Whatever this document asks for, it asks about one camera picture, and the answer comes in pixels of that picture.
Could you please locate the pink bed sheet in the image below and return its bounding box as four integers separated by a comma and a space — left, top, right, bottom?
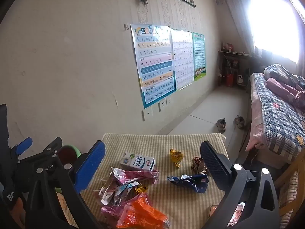
245, 76, 266, 152

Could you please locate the red container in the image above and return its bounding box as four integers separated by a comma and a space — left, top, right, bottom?
225, 73, 235, 88

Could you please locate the silver blue snack wrapper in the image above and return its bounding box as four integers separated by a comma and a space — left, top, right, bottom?
112, 181, 141, 206

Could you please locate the green number wall poster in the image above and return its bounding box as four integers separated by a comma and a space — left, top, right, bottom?
192, 32, 207, 82

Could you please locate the grey folded quilt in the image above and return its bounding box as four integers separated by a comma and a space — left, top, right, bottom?
264, 63, 305, 89

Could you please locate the grey sneaker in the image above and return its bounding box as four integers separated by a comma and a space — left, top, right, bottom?
215, 118, 227, 133
234, 115, 246, 130

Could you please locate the patterned curtain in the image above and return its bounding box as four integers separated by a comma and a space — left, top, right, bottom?
219, 0, 254, 56

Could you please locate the orange snack wrapper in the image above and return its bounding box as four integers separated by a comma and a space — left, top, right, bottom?
116, 193, 170, 229

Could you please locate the magenta snack wrapper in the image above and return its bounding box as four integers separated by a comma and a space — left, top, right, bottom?
100, 204, 130, 220

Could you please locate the green red trash bin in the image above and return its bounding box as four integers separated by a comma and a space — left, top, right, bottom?
58, 145, 83, 172

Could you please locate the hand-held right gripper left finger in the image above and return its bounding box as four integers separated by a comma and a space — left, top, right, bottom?
25, 140, 106, 229

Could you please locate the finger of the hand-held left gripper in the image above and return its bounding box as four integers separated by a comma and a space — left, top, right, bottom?
11, 137, 33, 161
18, 137, 63, 172

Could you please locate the gold crumpled wrapper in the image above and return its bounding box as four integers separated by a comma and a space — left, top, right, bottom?
169, 148, 185, 169

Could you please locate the bright window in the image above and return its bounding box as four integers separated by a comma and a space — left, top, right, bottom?
248, 0, 301, 64

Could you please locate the white pink wall poster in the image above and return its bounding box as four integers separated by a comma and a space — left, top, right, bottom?
170, 29, 193, 91

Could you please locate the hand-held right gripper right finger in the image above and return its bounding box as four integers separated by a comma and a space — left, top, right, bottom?
200, 141, 280, 229

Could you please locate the white milk carton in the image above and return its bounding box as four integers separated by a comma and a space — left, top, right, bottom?
120, 151, 156, 171

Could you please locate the bed with pink blanket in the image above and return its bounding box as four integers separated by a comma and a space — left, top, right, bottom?
252, 73, 305, 163

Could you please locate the wooden chair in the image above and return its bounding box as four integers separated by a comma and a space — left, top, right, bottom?
274, 155, 305, 229

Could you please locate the dark blue crumpled wrapper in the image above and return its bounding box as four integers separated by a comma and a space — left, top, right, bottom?
167, 174, 209, 194

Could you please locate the white crumpled wrapper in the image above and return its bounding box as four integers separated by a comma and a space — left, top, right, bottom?
98, 182, 115, 202

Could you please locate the dark wooden shelf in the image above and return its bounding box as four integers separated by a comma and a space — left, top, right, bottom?
218, 50, 253, 89

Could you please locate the beige checked tablecloth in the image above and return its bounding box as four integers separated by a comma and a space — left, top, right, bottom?
57, 133, 230, 229

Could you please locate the blue letter wall poster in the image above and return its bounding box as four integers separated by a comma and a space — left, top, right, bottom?
130, 24, 177, 109

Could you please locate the purple folded quilt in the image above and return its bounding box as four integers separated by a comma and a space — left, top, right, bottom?
266, 77, 305, 112

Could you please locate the brown crumpled wrapper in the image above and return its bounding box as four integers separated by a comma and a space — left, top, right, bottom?
191, 156, 209, 175

